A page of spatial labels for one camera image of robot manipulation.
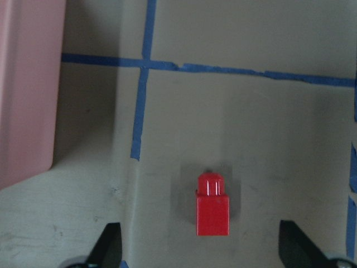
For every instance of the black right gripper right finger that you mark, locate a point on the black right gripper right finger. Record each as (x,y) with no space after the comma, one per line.
(295,249)

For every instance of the red toy block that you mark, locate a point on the red toy block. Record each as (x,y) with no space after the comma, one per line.
(212,206)

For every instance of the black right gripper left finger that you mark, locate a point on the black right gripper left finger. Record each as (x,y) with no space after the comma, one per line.
(107,252)

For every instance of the pink plastic box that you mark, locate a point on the pink plastic box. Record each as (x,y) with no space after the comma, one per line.
(31,45)

